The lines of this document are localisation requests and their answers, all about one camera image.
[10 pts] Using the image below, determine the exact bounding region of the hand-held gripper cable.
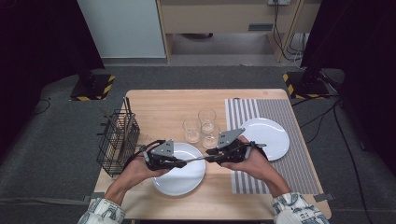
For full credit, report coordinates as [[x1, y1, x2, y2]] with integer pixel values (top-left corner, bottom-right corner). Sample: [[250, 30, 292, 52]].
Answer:
[[248, 140, 269, 161], [123, 139, 166, 171]]

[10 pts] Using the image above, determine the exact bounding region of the wooden cabinet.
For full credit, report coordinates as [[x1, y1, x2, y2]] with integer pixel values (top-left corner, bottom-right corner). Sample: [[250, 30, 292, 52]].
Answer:
[[156, 0, 322, 64]]

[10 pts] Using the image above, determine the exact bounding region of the right hand-held gripper cable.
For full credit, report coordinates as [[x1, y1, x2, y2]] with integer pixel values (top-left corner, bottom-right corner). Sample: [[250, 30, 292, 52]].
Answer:
[[248, 140, 269, 161]]

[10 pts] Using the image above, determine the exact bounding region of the metal cutlery piece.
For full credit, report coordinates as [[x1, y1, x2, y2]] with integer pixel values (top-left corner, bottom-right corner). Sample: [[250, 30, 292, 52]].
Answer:
[[119, 113, 136, 161]]

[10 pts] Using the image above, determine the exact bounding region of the clear drinking glass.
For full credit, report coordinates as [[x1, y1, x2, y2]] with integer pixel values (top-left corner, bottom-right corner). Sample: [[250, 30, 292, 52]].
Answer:
[[201, 123, 221, 149], [197, 108, 218, 132], [182, 118, 203, 145]]

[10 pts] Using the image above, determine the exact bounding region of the black stand with striped base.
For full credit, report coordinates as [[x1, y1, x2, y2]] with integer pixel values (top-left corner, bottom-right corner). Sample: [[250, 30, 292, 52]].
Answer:
[[69, 46, 116, 102], [282, 62, 331, 100]]

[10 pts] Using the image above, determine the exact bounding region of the person's right hand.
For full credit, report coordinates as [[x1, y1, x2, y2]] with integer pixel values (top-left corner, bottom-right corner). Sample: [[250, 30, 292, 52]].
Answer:
[[220, 135, 283, 185]]

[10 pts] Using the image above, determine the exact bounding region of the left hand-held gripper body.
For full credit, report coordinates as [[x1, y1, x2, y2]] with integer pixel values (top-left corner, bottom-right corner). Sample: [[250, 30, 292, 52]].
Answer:
[[141, 138, 180, 172]]

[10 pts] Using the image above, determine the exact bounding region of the metal knife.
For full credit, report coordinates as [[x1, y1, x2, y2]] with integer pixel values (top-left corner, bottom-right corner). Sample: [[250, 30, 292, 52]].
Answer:
[[183, 155, 210, 163]]

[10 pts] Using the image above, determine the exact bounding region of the white plate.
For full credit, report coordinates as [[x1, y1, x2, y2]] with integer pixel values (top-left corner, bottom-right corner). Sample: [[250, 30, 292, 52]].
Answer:
[[237, 117, 290, 162], [151, 142, 207, 197]]

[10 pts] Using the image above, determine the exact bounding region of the long black floor cable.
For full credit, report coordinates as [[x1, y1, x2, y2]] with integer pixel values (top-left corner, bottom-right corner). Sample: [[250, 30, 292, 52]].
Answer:
[[332, 99, 375, 224]]

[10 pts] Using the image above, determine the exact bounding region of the grey tape strip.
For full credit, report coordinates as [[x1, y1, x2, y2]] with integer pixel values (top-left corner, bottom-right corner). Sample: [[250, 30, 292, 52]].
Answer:
[[83, 191, 106, 203], [313, 192, 335, 203]]

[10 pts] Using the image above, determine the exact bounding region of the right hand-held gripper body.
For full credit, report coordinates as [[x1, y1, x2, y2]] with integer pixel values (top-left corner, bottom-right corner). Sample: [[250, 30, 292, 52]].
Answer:
[[216, 127, 268, 165]]

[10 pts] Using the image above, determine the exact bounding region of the black curtain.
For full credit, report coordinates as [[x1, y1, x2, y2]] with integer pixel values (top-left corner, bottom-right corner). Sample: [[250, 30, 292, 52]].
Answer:
[[0, 0, 106, 157], [300, 0, 396, 176]]

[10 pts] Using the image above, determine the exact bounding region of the grey striped placemat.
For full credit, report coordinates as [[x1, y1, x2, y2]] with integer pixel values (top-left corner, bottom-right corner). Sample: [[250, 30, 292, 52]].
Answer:
[[224, 98, 321, 195]]

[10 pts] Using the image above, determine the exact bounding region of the black wire cutlery basket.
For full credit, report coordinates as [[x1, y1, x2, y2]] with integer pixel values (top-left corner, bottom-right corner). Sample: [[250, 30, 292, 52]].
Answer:
[[96, 108, 141, 178]]

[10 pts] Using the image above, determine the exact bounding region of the left hand-held gripper cable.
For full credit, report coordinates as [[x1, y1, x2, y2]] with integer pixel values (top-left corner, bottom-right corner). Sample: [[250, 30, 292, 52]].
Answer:
[[123, 139, 166, 171]]

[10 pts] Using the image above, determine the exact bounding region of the person's left hand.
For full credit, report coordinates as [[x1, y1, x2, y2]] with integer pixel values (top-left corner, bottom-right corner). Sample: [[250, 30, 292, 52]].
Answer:
[[120, 155, 176, 189]]

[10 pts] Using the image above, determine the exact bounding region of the white cabinet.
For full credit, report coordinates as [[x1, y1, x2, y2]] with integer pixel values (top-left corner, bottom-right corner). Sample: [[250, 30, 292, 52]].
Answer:
[[76, 0, 166, 59]]

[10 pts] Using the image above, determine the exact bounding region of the black power cable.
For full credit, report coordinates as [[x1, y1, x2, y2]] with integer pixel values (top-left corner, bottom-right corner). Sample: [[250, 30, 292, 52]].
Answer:
[[273, 3, 304, 63]]

